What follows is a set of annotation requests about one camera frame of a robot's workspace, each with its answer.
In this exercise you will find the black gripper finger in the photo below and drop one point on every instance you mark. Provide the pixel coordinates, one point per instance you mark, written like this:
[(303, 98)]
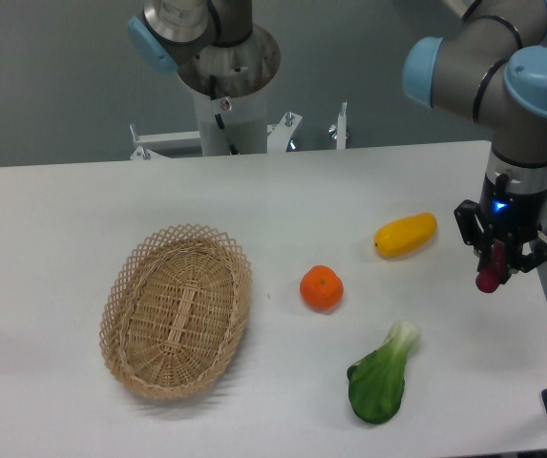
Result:
[(523, 256), (477, 230)]

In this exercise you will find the woven wicker basket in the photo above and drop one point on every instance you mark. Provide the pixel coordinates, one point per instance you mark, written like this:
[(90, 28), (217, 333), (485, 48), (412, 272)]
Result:
[(176, 313)]

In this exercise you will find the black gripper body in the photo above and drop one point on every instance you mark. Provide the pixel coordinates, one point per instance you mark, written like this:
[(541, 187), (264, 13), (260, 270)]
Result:
[(512, 198)]

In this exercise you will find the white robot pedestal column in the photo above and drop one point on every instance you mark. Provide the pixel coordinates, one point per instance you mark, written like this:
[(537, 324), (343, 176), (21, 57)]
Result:
[(232, 125)]

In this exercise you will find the green bok choy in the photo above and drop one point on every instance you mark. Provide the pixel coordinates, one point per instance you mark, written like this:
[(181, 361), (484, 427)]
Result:
[(376, 383)]

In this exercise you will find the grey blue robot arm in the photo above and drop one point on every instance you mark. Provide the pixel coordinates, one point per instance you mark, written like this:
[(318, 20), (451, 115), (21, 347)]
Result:
[(494, 73)]

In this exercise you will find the yellow mango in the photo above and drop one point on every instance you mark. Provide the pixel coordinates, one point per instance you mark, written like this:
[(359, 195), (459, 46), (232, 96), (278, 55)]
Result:
[(402, 236)]

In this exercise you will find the purple sweet potato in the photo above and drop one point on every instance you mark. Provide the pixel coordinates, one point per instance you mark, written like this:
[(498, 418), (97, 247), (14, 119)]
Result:
[(493, 270)]

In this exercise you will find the orange tangerine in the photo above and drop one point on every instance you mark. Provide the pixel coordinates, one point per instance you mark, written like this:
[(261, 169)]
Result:
[(321, 288)]

